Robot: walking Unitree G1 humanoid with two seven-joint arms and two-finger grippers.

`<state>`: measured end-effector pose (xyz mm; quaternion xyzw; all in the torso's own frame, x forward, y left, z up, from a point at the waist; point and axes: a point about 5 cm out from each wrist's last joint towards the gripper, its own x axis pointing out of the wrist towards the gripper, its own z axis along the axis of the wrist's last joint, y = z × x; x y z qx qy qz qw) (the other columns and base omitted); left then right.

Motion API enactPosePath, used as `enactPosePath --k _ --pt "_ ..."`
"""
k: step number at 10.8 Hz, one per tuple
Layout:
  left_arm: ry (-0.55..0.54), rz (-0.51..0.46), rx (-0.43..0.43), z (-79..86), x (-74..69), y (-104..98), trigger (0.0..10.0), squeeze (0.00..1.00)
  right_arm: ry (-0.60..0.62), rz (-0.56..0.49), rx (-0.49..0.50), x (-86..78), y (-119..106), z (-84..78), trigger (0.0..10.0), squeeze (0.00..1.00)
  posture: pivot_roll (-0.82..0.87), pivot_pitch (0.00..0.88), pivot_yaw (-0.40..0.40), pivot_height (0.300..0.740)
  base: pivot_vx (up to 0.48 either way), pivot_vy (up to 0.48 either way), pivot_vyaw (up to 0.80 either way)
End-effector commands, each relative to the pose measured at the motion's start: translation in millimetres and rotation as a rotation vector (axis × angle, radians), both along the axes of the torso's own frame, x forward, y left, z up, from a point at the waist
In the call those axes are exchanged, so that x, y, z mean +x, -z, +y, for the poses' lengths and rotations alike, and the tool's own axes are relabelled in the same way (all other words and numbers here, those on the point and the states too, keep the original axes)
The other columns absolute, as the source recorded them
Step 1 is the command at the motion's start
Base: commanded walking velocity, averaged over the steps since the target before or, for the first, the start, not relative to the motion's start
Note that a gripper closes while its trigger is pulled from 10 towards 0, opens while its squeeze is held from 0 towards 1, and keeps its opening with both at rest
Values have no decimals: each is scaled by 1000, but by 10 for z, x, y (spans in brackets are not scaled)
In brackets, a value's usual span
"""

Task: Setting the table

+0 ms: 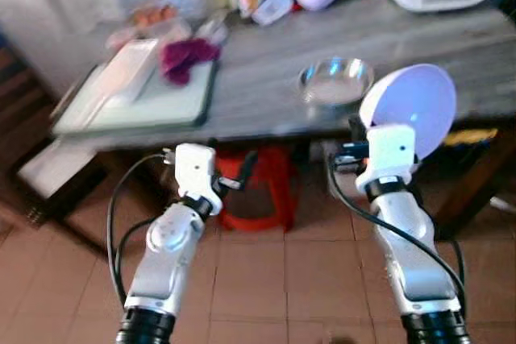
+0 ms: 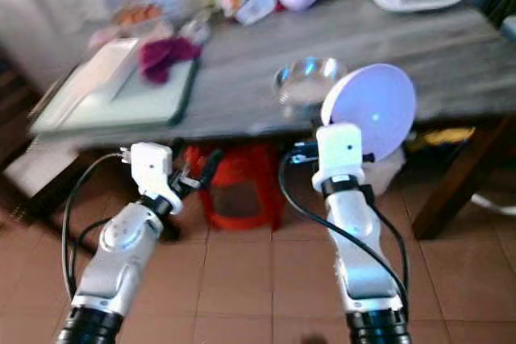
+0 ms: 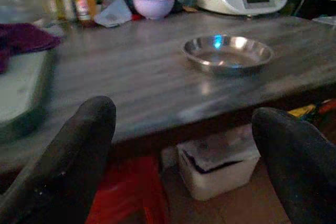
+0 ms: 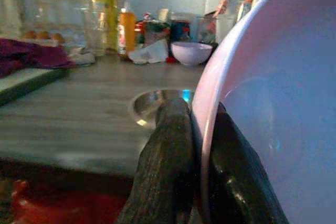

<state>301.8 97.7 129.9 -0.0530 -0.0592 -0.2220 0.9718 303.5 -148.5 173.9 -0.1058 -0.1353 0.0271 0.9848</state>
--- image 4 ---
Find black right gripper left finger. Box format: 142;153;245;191
117;97;197;224

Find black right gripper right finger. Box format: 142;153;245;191
209;102;290;224

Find lilac plastic bowl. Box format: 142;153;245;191
191;0;336;224
170;41;214;67

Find round steel plate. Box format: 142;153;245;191
128;89;196;131

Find red plastic stool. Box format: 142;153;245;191
9;178;132;224

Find white paper with code print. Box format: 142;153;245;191
128;39;170;65

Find green red snack bag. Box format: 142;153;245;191
142;20;172;47

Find grey crumpled cloth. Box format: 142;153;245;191
67;47;97;67

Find blue can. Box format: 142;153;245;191
170;20;192;43

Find orange sauce bottle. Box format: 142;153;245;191
117;7;138;55

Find clear drinking glass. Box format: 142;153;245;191
83;11;106;57

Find white green-edged cutting board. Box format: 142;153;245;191
0;67;72;107

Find glass jar with red lid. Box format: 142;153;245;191
88;0;122;55

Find maroon cloth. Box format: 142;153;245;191
0;37;77;78

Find white curtain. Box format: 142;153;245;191
0;0;23;37

